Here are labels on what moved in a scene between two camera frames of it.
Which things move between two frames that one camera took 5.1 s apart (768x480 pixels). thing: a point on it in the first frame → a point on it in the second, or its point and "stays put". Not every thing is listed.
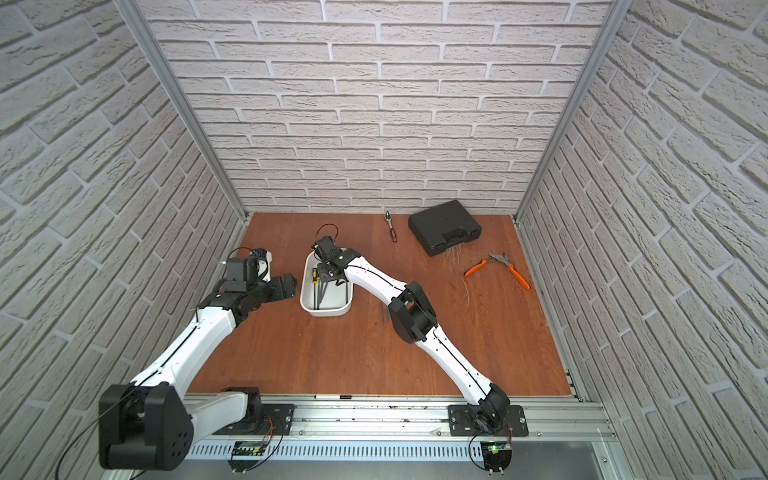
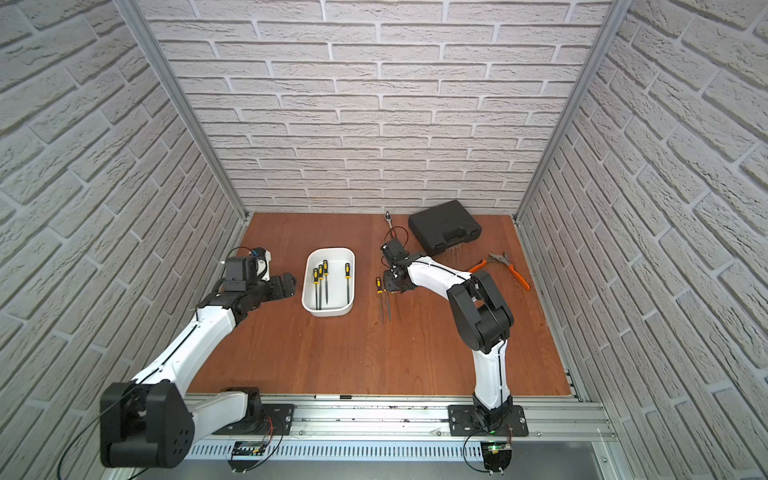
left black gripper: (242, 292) stays put
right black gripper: (324, 271) → (389, 281)
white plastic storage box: (331, 304) stays put
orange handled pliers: (504, 259) stays put
